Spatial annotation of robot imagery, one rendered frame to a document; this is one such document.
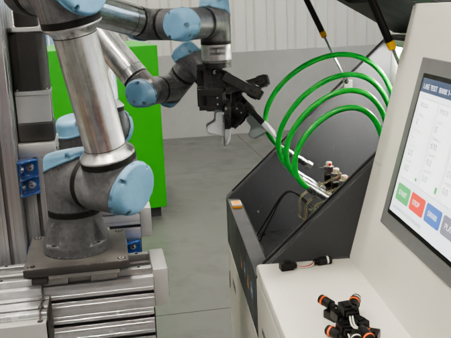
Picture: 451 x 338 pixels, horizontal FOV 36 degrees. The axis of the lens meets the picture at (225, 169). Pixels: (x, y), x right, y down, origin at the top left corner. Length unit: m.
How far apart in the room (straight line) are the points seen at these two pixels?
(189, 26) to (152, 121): 3.55
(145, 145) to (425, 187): 3.97
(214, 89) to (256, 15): 6.76
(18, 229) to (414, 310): 0.95
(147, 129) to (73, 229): 3.61
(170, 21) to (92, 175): 0.42
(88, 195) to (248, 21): 7.10
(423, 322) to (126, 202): 0.61
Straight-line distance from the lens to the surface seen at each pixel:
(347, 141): 2.26
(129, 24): 1.62
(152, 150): 5.15
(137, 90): 1.82
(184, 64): 1.90
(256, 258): 1.71
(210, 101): 1.70
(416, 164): 1.36
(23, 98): 1.75
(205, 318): 3.60
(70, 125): 1.99
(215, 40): 1.68
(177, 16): 1.58
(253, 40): 8.47
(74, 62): 1.34
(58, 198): 1.52
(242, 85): 1.71
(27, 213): 1.78
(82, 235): 1.53
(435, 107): 1.33
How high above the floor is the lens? 1.56
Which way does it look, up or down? 13 degrees down
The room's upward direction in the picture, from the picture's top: 2 degrees counter-clockwise
